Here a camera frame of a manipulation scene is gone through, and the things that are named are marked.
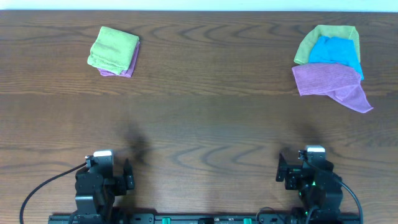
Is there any purple cloth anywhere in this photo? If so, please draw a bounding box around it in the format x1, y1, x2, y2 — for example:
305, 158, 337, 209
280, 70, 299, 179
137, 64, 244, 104
292, 63, 373, 113
97, 42, 141, 78

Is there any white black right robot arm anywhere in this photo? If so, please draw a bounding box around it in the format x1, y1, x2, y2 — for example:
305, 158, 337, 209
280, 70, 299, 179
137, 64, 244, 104
275, 150, 343, 223

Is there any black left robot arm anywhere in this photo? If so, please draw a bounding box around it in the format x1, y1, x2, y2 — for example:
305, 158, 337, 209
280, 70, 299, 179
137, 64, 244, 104
75, 156, 135, 221

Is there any folded purple cloth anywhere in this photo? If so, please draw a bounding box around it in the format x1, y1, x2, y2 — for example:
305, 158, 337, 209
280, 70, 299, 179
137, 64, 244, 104
97, 42, 141, 78

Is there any folded green cloth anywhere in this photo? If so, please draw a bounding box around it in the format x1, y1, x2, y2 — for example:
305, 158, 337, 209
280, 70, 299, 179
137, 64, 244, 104
87, 26, 139, 75

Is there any green cloth in pile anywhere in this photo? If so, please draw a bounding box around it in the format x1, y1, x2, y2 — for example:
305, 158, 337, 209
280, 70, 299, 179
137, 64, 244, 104
294, 25, 361, 65

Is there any blue cloth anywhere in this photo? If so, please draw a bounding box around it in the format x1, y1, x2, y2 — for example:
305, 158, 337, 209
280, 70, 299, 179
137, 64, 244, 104
308, 36, 364, 80

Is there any black right camera cable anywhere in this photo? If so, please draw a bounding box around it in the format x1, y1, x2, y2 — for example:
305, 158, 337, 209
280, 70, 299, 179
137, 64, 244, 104
298, 149, 364, 224

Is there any black camera cable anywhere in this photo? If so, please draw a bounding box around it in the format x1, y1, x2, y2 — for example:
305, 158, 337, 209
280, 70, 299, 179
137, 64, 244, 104
19, 161, 91, 224
298, 149, 364, 224

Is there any black left camera cable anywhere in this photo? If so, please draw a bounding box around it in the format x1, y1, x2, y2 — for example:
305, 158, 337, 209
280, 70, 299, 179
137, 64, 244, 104
19, 161, 91, 224

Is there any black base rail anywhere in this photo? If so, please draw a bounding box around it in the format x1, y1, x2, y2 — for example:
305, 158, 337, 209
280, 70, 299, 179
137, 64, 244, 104
48, 213, 360, 224

